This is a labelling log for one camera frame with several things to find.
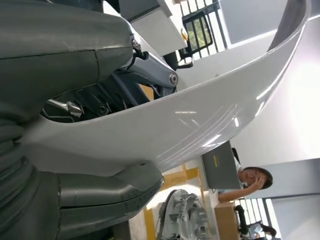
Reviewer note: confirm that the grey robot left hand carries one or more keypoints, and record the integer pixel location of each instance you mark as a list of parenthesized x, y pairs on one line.
[(62, 39)]

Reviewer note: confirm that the white desk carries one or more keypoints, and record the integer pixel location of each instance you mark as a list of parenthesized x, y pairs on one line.
[(160, 33)]

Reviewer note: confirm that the black office chair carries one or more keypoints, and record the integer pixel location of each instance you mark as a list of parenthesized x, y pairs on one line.
[(172, 59)]

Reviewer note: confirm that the black framed window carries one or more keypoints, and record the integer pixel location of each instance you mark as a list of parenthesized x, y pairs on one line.
[(197, 33)]

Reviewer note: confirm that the grey wheel hubcap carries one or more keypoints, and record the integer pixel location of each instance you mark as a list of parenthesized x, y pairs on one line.
[(183, 215)]

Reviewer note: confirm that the grey laptop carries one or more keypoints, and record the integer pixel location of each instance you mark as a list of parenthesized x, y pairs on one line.
[(220, 165)]

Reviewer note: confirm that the person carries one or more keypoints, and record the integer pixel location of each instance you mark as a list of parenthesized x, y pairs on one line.
[(232, 195)]

